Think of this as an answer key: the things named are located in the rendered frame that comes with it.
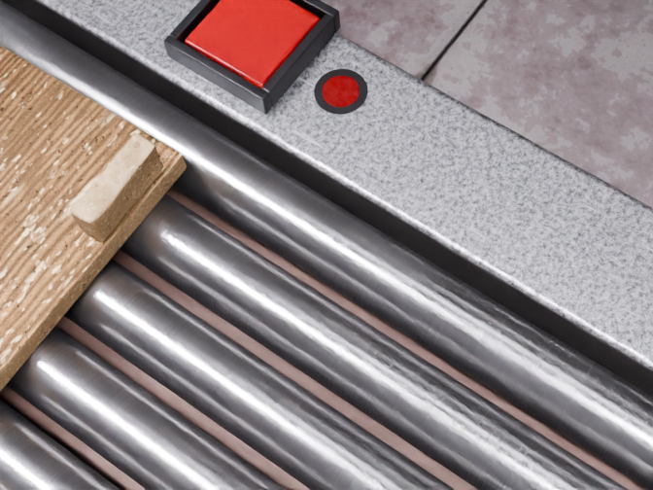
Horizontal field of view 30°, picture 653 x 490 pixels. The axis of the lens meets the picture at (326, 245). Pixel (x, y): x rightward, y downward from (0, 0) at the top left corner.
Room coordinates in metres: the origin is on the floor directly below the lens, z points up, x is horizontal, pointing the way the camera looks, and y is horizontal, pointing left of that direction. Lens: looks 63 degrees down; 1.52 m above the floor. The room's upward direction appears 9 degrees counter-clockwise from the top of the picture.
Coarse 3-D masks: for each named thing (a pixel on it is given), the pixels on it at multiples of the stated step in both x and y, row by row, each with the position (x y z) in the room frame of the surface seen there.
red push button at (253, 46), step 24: (240, 0) 0.47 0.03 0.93; (264, 0) 0.47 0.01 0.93; (288, 0) 0.46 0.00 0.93; (216, 24) 0.45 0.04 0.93; (240, 24) 0.45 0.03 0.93; (264, 24) 0.45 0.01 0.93; (288, 24) 0.45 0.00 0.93; (312, 24) 0.44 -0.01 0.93; (192, 48) 0.44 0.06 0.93; (216, 48) 0.44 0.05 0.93; (240, 48) 0.43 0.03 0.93; (264, 48) 0.43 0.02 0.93; (288, 48) 0.43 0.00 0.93; (240, 72) 0.42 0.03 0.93; (264, 72) 0.41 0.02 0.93
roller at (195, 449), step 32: (64, 352) 0.26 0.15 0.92; (32, 384) 0.25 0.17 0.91; (64, 384) 0.24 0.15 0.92; (96, 384) 0.24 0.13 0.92; (128, 384) 0.24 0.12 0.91; (64, 416) 0.23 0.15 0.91; (96, 416) 0.22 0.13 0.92; (128, 416) 0.22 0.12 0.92; (160, 416) 0.22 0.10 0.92; (96, 448) 0.21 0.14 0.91; (128, 448) 0.20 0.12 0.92; (160, 448) 0.20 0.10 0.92; (192, 448) 0.20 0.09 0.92; (224, 448) 0.20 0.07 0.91; (160, 480) 0.19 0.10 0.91; (192, 480) 0.18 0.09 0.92; (224, 480) 0.18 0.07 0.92; (256, 480) 0.18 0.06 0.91
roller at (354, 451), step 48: (96, 288) 0.30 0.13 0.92; (144, 288) 0.30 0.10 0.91; (96, 336) 0.28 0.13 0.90; (144, 336) 0.26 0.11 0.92; (192, 336) 0.26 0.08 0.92; (192, 384) 0.23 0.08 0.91; (240, 384) 0.23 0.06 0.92; (288, 384) 0.23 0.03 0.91; (240, 432) 0.21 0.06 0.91; (288, 432) 0.20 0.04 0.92; (336, 432) 0.19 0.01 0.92; (336, 480) 0.17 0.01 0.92; (384, 480) 0.16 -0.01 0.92; (432, 480) 0.16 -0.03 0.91
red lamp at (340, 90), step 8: (328, 80) 0.41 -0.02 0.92; (336, 80) 0.41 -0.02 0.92; (344, 80) 0.41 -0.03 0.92; (352, 80) 0.41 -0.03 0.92; (328, 88) 0.40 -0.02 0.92; (336, 88) 0.40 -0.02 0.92; (344, 88) 0.40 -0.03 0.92; (352, 88) 0.40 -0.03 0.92; (328, 96) 0.40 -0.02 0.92; (336, 96) 0.40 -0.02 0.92; (344, 96) 0.40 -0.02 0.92; (352, 96) 0.40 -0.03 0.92; (336, 104) 0.39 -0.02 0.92; (344, 104) 0.39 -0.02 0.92
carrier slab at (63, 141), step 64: (0, 64) 0.45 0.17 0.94; (0, 128) 0.40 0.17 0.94; (64, 128) 0.39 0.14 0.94; (128, 128) 0.39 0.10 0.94; (0, 192) 0.36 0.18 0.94; (64, 192) 0.35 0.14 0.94; (0, 256) 0.32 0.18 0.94; (64, 256) 0.31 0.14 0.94; (0, 320) 0.28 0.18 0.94; (0, 384) 0.25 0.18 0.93
